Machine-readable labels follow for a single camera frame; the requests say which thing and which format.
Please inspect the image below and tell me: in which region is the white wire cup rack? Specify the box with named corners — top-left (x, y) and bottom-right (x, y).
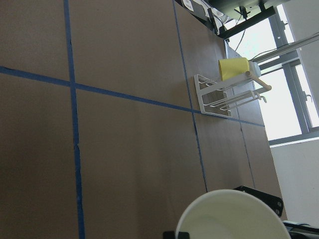
top-left (193, 71), bottom-right (272, 118)

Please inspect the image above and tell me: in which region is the light blue plastic cup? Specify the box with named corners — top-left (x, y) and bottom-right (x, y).
top-left (249, 61), bottom-right (261, 77)

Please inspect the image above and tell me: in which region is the pale green plastic cup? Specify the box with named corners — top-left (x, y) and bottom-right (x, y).
top-left (175, 189), bottom-right (290, 239)

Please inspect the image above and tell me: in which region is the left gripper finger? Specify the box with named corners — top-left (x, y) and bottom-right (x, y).
top-left (162, 231), bottom-right (189, 239)

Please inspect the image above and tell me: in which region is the yellow plastic cup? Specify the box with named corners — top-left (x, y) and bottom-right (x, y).
top-left (218, 57), bottom-right (249, 81)

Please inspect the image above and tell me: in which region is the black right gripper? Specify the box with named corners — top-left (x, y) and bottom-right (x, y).
top-left (234, 185), bottom-right (284, 217)

